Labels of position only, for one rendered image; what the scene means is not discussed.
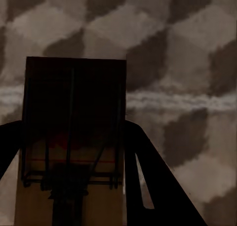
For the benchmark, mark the mousetrap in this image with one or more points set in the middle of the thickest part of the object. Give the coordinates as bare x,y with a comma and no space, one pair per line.
71,157

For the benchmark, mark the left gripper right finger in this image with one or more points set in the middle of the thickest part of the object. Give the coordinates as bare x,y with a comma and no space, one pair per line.
172,205

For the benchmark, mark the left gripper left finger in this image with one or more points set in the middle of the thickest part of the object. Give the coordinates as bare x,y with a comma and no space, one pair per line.
10,135

